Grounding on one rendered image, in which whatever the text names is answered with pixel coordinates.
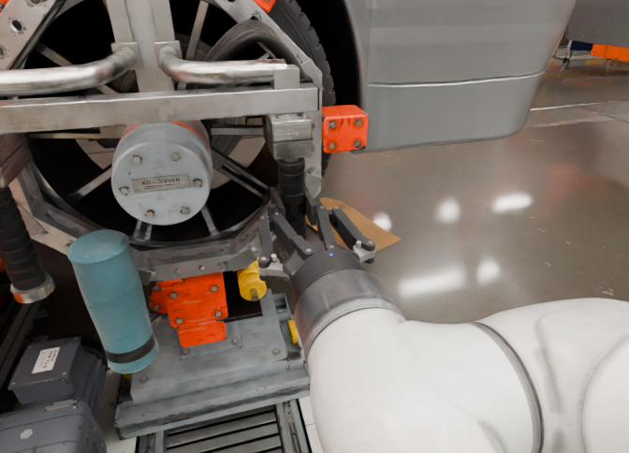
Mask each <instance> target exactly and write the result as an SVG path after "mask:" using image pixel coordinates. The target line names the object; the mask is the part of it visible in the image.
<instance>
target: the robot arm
mask: <svg viewBox="0 0 629 453"><path fill-rule="evenodd" d="M305 192H306V195H305V201H306V208H305V210H306V215H307V217H308V220H309V222H310V224H311V226H314V225H316V220H317V229H318V233H319V238H320V241H318V242H314V243H307V242H306V241H305V239H304V238H303V237H302V236H298V234H297V233H296V232H295V230H294V229H293V228H292V227H291V225H290V224H289V223H288V222H287V221H286V219H285V206H284V204H283V201H282V200H281V198H280V197H279V193H278V191H277V189H276V187H274V186H273V187H271V204H268V216H269V218H268V217H266V216H260V217H258V230H259V239H260V246H261V254H260V257H259V259H258V271H259V279H260V281H263V282H266V281H268V280H269V279H270V278H271V277H272V276H281V277H283V279H284V280H285V282H286V283H288V284H289V285H290V286H291V288H292V291H293V294H294V297H295V300H296V303H297V305H296V310H295V324H296V327H297V330H298V334H299V336H300V341H301V345H302V348H303V354H304V357H305V361H306V364H307V366H308V368H309V371H310V378H311V382H310V400H311V405H312V411H313V417H314V423H315V427H316V431H317V435H318V438H319V442H320V445H321V447H322V451H323V453H629V302H626V301H620V300H610V299H599V298H585V299H573V300H557V301H552V302H545V303H539V304H534V305H529V306H524V307H519V308H515V309H511V310H507V311H503V312H500V313H497V314H493V315H491V316H488V317H486V318H483V319H480V320H477V321H473V322H469V323H463V324H450V325H449V324H433V323H425V322H419V321H414V320H411V321H406V319H405V317H404V315H403V313H402V311H401V310H400V309H399V308H398V307H397V306H396V304H395V303H394V301H393V300H392V298H391V297H390V295H389V293H388V292H387V291H386V289H385V288H384V286H383V285H382V283H381V282H380V281H379V280H378V279H377V278H376V277H375V276H373V275H372V274H370V273H369V272H367V271H365V269H364V268H363V267H362V265H361V264H360V263H362V262H365V263H367V264H372V263H374V254H375V242H374V241H372V240H370V239H369V238H367V237H365V236H364V235H363V234H362V233H361V232H360V231H359V230H358V228H357V227H356V226H355V225H354V223H353V222H352V221H351V220H350V219H349V217H348V216H347V215H346V214H345V213H344V211H343V210H342V209H341V208H340V207H333V208H332V210H327V208H326V207H324V206H323V204H322V203H321V201H320V199H318V198H313V197H312V195H311V194H310V192H309V190H308V188H307V186H306V184H305ZM330 224H331V225H332V226H333V227H334V229H335V230H336V232H337V233H338V234H339V236H340V237H341V238H342V240H343V241H344V243H345V244H346V246H347V247H348V248H349V249H347V248H345V247H343V246H341V245H339V244H337V243H336V241H335V238H334V234H333V232H332V230H331V226H330ZM272 231H273V233H274V234H275V236H276V237H277V239H278V240H279V241H280V243H281V244H282V245H283V246H284V248H285V249H286V251H287V252H288V254H289V257H288V259H287V260H286V261H285V263H284V265H283V264H281V263H280V261H279V259H278V258H276V254H274V253H273V246H272V241H271V232H272Z"/></svg>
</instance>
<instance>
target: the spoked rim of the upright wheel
mask: <svg viewBox="0 0 629 453"><path fill-rule="evenodd" d="M101 1H102V3H103V5H104V7H105V10H106V11H107V13H108V15H109V10H108V6H107V2H106V0H66V2H65V3H64V5H63V6H62V8H61V9H60V11H59V12H58V13H57V15H56V16H55V18H54V19H53V21H52V22H51V24H50V25H49V27H48V28H47V30H46V31H45V33H44V34H43V35H42V37H41V38H40V40H39V41H38V43H37V44H36V45H35V47H34V48H33V49H32V51H31V52H30V54H29V55H28V56H27V58H26V59H25V61H24V62H23V64H22V66H21V67H20V68H19V69H37V68H51V67H58V66H76V65H80V64H79V63H78V62H76V61H75V60H73V59H72V58H70V57H69V56H67V55H66V54H64V53H63V52H61V50H62V48H63V46H64V43H65V41H66V38H67V36H68V34H69V32H70V31H71V29H72V28H73V26H74V25H75V24H76V22H77V21H78V20H79V19H80V18H81V17H82V15H83V14H84V13H86V12H87V11H88V10H89V9H90V8H91V7H93V6H94V5H96V4H97V3H99V2H101ZM210 4H212V5H214V6H216V7H218V8H220V9H222V8H221V7H220V6H219V5H218V4H217V3H216V2H215V1H214V0H198V3H197V10H196V14H195V18H194V20H193V24H192V28H191V32H190V36H189V38H188V42H187V46H186V50H185V54H184V57H183V59H184V60H189V61H195V58H196V54H197V48H198V44H199V41H200V38H201V34H202V30H203V27H204V23H205V21H206V17H207V13H208V10H209V6H210ZM222 10H223V9H222ZM223 11H224V10H223ZM109 18H110V15H109ZM94 88H96V90H98V91H99V92H101V93H102V94H104V95H114V94H124V92H122V91H121V90H119V89H118V88H116V87H115V86H113V85H112V84H110V83H105V84H102V85H99V86H96V87H94ZM48 97H58V93H56V94H45V95H16V96H7V100H14V99H31V98H48ZM200 121H201V122H202V123H203V125H204V127H205V128H206V130H207V133H208V136H209V141H210V147H211V156H212V167H213V168H214V169H216V170H218V171H219V172H221V173H222V174H224V175H226V176H227V177H228V178H229V179H231V181H229V182H227V183H225V184H223V185H220V186H218V187H216V188H213V189H211V190H210V193H209V196H208V199H207V201H206V203H205V205H204V206H203V207H202V209H201V210H200V211H199V212H198V213H197V214H196V215H194V216H193V217H191V218H190V219H188V220H186V221H183V222H181V223H178V224H174V225H166V226H160V225H153V224H148V226H147V228H143V227H142V223H143V222H142V221H140V220H139V219H137V218H135V217H133V216H132V215H130V214H129V213H128V212H126V211H125V210H124V209H123V208H122V207H121V205H120V204H119V203H118V201H117V200H116V198H115V196H114V194H113V191H112V187H111V173H112V163H111V164H110V165H109V166H107V167H106V168H104V169H103V168H101V167H100V166H99V165H98V164H96V163H95V162H94V161H93V160H92V159H91V158H90V157H89V156H88V155H87V154H86V152H85V151H84V150H83V149H82V148H81V146H80V145H79V144H78V142H77V141H76V140H75V139H121V137H122V134H123V133H124V130H125V128H126V125H116V126H104V127H99V129H100V130H76V129H66V130H52V131H39V132H27V133H24V135H25V137H26V138H27V139H28V140H27V142H28V145H29V148H30V150H31V153H32V156H33V159H32V160H31V161H30V162H29V163H30V166H31V168H32V171H33V173H34V175H35V178H36V181H37V184H38V185H39V186H40V188H41V189H42V190H43V191H44V192H45V193H46V194H47V195H48V197H49V198H50V199H51V200H52V201H53V202H55V203H56V204H57V205H58V206H59V207H60V208H61V209H63V210H64V211H65V212H67V213H68V214H70V215H72V216H74V217H76V218H78V219H80V220H81V221H82V222H84V223H86V224H88V225H90V226H92V227H95V228H97V229H98V230H105V229H111V230H116V231H119V232H122V233H124V234H125V235H127V236H128V238H129V243H133V244H137V245H142V246H149V247H159V248H169V247H176V246H183V245H189V244H197V243H203V242H210V241H217V240H220V239H222V238H224V237H226V236H228V235H231V234H233V233H235V232H237V231H238V230H240V229H242V228H244V227H246V226H247V225H248V224H249V223H250V222H251V221H252V220H253V219H254V218H255V217H256V215H257V214H258V213H259V212H260V211H261V210H262V209H263V208H264V207H265V206H266V205H267V204H268V202H269V201H270V200H271V187H273V186H274V187H276V189H277V191H278V192H279V183H278V182H279V179H278V170H279V169H278V165H277V161H278V160H274V159H273V157H272V154H271V151H270V149H269V147H268V145H267V143H266V141H265V143H264V145H263V147H262V149H261V150H260V152H259V154H258V155H257V157H256V158H255V160H254V161H253V162H252V163H251V164H250V165H249V166H248V167H247V168H245V167H244V166H242V165H241V164H239V163H238V162H236V161H235V160H233V159H232V158H230V157H229V156H227V155H226V154H224V153H222V152H220V151H219V150H217V149H216V148H214V147H213V146H211V144H212V137H213V136H263V127H262V124H212V119H206V120H200ZM224 164H227V165H228V166H230V167H231V168H233V169H235V170H236V171H238V172H239V173H240V174H239V175H238V174H237V173H235V172H234V171H232V170H231V169H229V168H227V167H225V166H224Z"/></svg>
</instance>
